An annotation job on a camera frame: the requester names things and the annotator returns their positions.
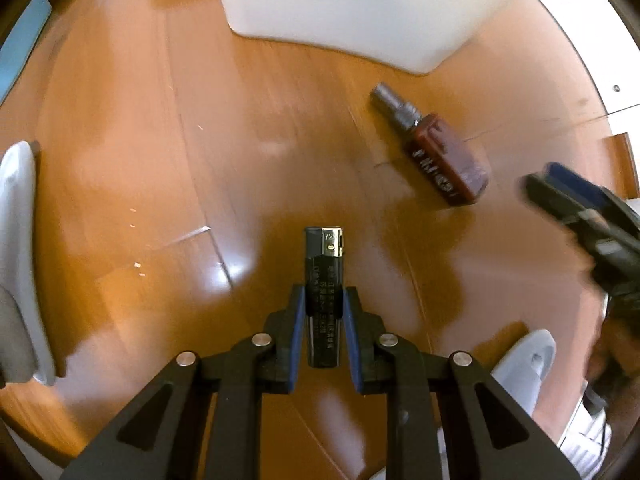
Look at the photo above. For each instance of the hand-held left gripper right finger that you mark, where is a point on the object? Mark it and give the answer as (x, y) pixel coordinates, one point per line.
(351, 325)

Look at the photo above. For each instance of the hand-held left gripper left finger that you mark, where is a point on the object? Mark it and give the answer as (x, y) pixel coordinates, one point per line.
(299, 320)

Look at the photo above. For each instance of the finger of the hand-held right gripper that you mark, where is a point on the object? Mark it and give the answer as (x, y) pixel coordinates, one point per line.
(570, 182)

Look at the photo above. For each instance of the black lighter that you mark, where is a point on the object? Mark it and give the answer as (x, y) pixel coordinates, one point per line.
(325, 280)

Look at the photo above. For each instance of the white door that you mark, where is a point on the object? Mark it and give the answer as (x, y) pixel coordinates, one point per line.
(590, 45)

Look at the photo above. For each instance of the striped trousers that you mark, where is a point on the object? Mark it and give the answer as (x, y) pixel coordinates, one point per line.
(590, 440)

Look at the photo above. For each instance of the cream white furniture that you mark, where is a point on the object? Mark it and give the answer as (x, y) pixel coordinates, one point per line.
(360, 5)

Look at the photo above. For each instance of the blue board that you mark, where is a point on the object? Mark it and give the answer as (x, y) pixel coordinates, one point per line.
(25, 45)

